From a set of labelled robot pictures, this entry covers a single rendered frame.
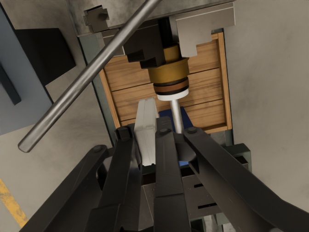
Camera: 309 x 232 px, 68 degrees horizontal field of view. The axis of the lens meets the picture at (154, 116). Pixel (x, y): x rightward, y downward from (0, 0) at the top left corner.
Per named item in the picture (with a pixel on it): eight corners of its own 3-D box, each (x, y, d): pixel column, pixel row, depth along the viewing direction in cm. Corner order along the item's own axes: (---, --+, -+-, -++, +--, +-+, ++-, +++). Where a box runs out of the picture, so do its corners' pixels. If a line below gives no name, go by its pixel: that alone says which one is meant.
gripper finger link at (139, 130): (152, 165, 17) (142, 167, 17) (152, 125, 23) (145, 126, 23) (143, 129, 15) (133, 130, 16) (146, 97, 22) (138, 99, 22)
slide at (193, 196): (115, 182, 76) (114, 191, 72) (242, 155, 75) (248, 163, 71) (129, 222, 83) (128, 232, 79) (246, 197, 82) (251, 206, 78)
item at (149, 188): (142, 174, 70) (142, 185, 65) (174, 167, 70) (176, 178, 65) (156, 223, 78) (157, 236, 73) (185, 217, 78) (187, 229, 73)
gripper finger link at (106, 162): (140, 172, 15) (95, 181, 15) (143, 136, 19) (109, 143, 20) (134, 153, 14) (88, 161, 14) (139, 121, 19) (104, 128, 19)
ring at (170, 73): (141, 54, 42) (152, 101, 45) (191, 42, 42) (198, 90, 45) (140, 49, 50) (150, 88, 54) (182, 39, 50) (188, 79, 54)
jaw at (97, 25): (134, 5, 42) (84, 12, 34) (156, -1, 39) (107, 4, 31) (147, 65, 46) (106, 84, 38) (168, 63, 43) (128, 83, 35)
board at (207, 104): (97, 59, 67) (95, 60, 63) (218, 31, 66) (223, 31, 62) (124, 146, 78) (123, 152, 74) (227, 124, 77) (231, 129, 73)
